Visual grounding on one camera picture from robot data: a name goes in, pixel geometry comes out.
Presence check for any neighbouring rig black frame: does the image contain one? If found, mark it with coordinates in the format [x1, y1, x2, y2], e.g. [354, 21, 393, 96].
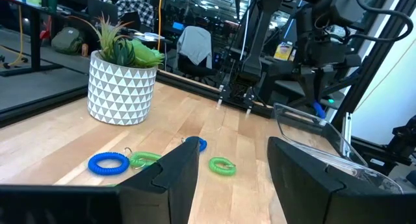
[352, 115, 416, 186]

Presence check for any black white plaid cloth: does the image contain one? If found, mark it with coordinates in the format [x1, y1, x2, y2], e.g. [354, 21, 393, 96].
[115, 0, 155, 29]

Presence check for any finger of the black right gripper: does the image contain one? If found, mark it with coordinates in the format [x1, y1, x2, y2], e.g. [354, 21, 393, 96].
[244, 93, 258, 117]
[215, 83, 229, 108]

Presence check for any green spring coil keychain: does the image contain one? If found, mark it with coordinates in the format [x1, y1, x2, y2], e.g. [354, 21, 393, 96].
[123, 147, 163, 171]
[208, 156, 237, 177]

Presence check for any potted succulent, white triangle-pattern pot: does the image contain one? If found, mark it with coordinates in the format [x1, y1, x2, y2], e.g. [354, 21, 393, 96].
[69, 13, 166, 126]

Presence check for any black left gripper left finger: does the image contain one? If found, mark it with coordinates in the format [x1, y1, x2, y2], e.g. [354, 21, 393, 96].
[117, 136, 201, 224]

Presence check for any black laptop screen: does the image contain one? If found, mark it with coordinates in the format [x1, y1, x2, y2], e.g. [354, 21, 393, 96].
[86, 0, 119, 25]

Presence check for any black office chair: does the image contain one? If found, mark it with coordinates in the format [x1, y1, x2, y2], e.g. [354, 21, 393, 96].
[177, 53, 217, 79]

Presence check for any olive green backpack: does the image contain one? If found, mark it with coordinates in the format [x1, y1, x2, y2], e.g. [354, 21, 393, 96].
[51, 26, 86, 55]

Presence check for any black desk leg frame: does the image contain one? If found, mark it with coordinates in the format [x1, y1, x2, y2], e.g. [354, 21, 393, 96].
[0, 0, 64, 77]

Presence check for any blue spring coil keychain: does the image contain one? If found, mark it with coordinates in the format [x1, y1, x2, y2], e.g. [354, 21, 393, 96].
[87, 151, 131, 177]
[181, 136, 208, 153]

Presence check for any grey jacket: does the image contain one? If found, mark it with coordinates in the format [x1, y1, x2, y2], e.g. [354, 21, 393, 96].
[176, 25, 213, 67]

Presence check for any yellow box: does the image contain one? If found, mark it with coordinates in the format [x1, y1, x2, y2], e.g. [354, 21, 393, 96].
[273, 41, 294, 62]

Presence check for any yellow extension cable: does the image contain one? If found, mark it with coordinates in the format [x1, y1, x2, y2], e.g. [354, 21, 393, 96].
[0, 5, 29, 69]

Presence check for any clear plastic bin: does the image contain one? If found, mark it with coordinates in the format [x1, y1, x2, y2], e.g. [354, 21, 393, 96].
[272, 102, 330, 143]
[320, 119, 404, 195]

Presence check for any hanging yellow cable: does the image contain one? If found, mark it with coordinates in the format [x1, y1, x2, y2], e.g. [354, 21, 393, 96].
[157, 0, 163, 51]

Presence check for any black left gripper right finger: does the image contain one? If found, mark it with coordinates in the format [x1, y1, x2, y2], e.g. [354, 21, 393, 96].
[266, 136, 404, 224]

